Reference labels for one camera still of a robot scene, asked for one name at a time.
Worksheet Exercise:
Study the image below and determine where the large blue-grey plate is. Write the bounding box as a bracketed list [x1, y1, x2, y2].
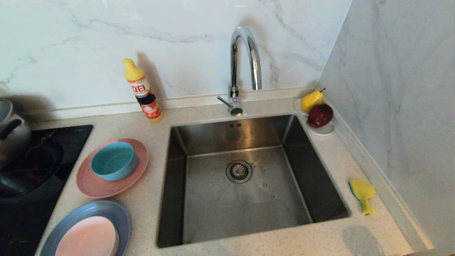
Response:
[40, 200, 131, 256]

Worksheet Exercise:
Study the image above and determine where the yellow-capped orange dish soap bottle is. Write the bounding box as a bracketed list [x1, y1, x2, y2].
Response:
[123, 58, 163, 123]

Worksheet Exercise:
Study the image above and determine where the yellow sponge brush with handle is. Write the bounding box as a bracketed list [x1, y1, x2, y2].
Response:
[349, 179, 376, 216]

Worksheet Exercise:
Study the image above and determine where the yellow pear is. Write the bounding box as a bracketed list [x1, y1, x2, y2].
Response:
[301, 88, 326, 113]

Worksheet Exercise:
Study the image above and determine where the small white fruit dish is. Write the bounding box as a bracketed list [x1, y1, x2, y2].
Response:
[294, 98, 335, 137]

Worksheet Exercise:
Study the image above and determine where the chrome gooseneck faucet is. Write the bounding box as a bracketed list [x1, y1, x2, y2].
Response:
[217, 26, 262, 116]

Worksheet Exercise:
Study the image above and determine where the black glass induction cooktop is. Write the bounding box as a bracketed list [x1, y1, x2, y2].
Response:
[0, 124, 94, 256]

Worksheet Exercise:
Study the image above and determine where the steel pot with black handle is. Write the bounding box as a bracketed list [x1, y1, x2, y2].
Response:
[0, 98, 32, 167]

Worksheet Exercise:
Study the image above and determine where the large pink plate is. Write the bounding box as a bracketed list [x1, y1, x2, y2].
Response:
[76, 138, 149, 199]

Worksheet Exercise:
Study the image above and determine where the round metal drain strainer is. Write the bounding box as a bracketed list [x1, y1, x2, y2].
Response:
[226, 160, 253, 184]

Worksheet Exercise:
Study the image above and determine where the stainless steel sink basin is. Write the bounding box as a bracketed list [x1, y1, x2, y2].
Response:
[156, 113, 352, 249]

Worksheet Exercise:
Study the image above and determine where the black frying pan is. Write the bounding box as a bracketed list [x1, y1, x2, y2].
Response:
[0, 142, 64, 199]

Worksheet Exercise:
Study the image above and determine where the dark red apple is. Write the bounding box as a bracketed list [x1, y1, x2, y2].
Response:
[307, 103, 334, 128]

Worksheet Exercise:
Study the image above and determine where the pink bowl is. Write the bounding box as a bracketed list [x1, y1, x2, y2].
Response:
[55, 216, 119, 256]

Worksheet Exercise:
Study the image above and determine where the teal bowl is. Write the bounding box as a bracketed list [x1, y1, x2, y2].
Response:
[90, 142, 138, 181]

